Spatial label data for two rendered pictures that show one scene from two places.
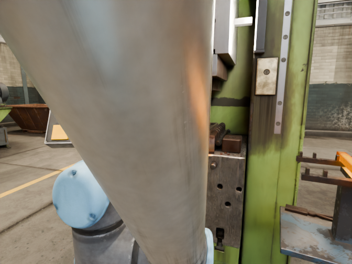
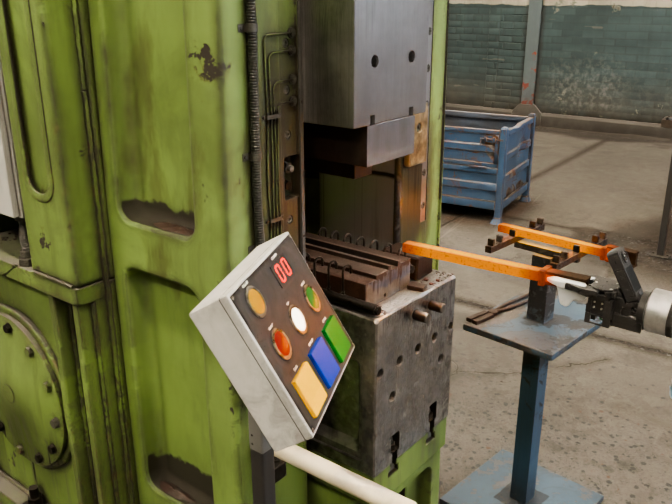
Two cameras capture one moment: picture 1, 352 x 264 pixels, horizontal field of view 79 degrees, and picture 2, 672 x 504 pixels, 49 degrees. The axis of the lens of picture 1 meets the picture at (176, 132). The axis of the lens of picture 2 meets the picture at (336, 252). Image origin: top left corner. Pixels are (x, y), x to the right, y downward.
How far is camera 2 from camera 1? 1.77 m
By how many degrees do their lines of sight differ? 69
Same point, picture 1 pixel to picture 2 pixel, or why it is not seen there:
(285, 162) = not seen: hidden behind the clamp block
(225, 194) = (439, 345)
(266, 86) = (419, 151)
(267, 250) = not seen: hidden behind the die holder
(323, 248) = (555, 334)
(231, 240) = (442, 410)
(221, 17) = (420, 51)
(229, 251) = (438, 430)
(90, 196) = not seen: outside the picture
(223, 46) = (421, 101)
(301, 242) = (544, 341)
